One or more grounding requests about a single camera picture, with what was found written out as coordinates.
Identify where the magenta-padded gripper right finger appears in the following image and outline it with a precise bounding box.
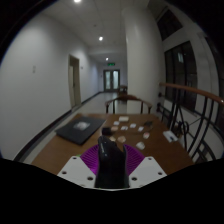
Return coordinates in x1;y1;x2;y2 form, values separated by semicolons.
124;146;168;188

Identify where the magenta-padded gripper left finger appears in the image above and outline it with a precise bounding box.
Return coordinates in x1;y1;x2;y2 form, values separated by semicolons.
57;144;101;188

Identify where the black computer mouse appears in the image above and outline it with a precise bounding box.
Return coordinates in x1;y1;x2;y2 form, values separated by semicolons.
94;135;130;190

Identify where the crumpled white paper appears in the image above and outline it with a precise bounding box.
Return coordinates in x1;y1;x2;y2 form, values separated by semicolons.
135;141;146;151

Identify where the dark closed laptop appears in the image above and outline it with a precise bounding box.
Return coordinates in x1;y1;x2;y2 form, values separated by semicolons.
54;115;107;146

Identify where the white notepad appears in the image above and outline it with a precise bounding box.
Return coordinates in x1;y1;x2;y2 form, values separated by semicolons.
163;130;179;143

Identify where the small black box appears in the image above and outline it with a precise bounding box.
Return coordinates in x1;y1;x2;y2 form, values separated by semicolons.
101;127;113;136

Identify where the wooden armchair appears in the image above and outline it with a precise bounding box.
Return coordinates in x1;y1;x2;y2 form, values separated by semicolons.
104;94;153;115

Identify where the wooden handrail black metal railing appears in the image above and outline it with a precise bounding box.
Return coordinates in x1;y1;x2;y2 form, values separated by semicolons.
156;82;224;164

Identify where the open side doorway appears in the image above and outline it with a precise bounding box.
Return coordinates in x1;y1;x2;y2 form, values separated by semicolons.
68;54;82;109

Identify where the glass double door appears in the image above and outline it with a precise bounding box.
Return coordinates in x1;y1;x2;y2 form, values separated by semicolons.
103;68;121;93

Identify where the dark framed window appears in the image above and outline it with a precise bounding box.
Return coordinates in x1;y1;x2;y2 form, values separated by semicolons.
163;40;199;113

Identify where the black cable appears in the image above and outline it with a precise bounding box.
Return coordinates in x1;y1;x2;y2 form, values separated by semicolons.
143;120;155;130

